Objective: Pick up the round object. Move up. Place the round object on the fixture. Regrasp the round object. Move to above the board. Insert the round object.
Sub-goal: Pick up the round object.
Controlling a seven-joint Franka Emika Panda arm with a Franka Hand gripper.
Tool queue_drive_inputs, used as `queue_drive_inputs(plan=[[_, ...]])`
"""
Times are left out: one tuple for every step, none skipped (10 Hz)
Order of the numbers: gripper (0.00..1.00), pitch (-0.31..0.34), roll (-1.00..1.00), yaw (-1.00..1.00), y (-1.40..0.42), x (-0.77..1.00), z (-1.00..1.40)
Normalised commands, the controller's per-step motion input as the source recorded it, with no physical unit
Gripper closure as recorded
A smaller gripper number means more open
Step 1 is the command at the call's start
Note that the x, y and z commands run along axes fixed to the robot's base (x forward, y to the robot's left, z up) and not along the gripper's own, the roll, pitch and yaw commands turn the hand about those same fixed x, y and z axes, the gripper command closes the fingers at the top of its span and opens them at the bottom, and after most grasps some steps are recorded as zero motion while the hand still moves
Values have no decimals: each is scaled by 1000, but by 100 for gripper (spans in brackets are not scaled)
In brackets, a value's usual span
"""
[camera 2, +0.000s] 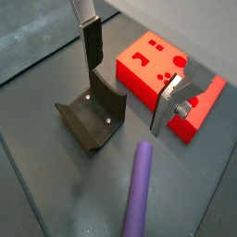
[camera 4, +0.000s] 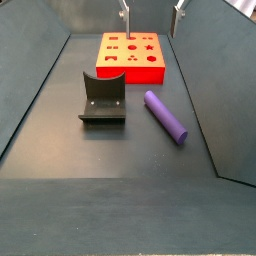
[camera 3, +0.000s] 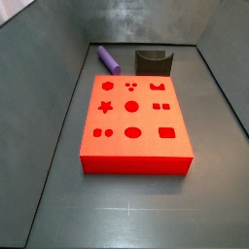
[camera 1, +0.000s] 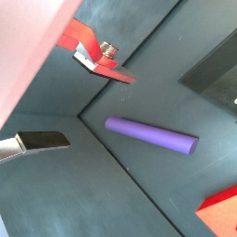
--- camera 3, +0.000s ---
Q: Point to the purple cylinder peg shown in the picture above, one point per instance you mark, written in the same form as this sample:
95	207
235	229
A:
109	61

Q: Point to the black curved cradle stand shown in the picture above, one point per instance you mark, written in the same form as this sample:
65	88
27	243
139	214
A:
153	63

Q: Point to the red shape-sorting block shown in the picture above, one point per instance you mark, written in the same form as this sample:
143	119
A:
135	125

